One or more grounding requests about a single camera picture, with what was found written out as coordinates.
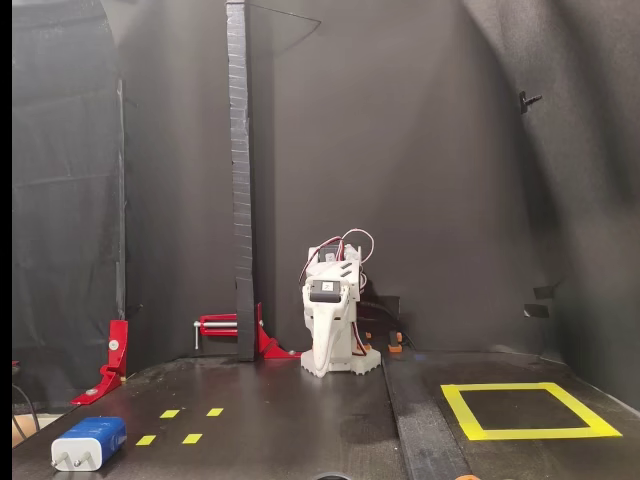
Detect long black table bar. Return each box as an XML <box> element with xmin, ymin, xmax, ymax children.
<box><xmin>381</xmin><ymin>349</ymin><xmax>474</xmax><ymax>480</ymax></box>

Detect thin black cable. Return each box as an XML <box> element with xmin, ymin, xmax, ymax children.
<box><xmin>12</xmin><ymin>382</ymin><xmax>42</xmax><ymax>446</ymax></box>

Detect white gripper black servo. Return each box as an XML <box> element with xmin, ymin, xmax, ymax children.
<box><xmin>302</xmin><ymin>276</ymin><xmax>358</xmax><ymax>375</ymax></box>

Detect red bracket with screw clamp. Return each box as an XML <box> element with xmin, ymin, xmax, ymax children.
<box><xmin>193</xmin><ymin>302</ymin><xmax>303</xmax><ymax>361</ymax></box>

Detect yellow tape square outline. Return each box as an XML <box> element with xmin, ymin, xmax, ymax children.
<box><xmin>439</xmin><ymin>382</ymin><xmax>624</xmax><ymax>442</ymax></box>

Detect red white servo wires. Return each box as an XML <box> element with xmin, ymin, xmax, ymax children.
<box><xmin>299</xmin><ymin>228</ymin><xmax>377</xmax><ymax>294</ymax></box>

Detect red angled metal bracket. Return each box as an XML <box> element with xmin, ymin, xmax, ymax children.
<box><xmin>70</xmin><ymin>319</ymin><xmax>129</xmax><ymax>407</ymax></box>

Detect black foam wrapped post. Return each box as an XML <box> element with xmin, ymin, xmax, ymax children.
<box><xmin>224</xmin><ymin>0</ymin><xmax>257</xmax><ymax>363</ymax></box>

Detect black backdrop cloth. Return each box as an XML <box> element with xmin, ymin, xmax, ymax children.
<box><xmin>12</xmin><ymin>0</ymin><xmax>640</xmax><ymax>369</ymax></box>

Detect blue white plug charger block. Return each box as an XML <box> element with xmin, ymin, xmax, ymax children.
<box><xmin>50</xmin><ymin>417</ymin><xmax>128</xmax><ymax>473</ymax></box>

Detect black clip on cloth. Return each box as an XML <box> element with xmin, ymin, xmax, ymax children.
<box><xmin>518</xmin><ymin>90</ymin><xmax>544</xmax><ymax>116</ymax></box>

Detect black power cable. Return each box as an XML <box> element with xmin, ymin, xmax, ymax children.
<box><xmin>357</xmin><ymin>298</ymin><xmax>417</xmax><ymax>350</ymax></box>

